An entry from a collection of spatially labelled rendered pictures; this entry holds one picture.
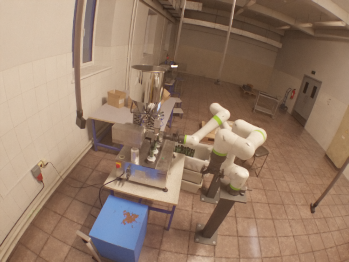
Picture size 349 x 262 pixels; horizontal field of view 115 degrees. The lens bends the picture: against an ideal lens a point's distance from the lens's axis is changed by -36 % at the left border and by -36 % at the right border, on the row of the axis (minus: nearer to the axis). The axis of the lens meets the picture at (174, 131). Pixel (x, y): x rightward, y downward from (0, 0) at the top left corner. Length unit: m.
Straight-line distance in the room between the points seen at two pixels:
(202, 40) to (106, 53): 8.51
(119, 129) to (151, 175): 0.50
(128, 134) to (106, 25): 2.73
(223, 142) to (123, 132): 0.82
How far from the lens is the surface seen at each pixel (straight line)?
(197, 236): 2.33
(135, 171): 1.60
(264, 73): 12.41
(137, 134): 1.38
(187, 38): 11.52
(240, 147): 0.89
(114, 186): 1.72
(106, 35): 3.72
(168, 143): 1.84
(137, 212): 1.72
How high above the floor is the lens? 2.05
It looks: 30 degrees down
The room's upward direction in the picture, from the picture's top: 10 degrees clockwise
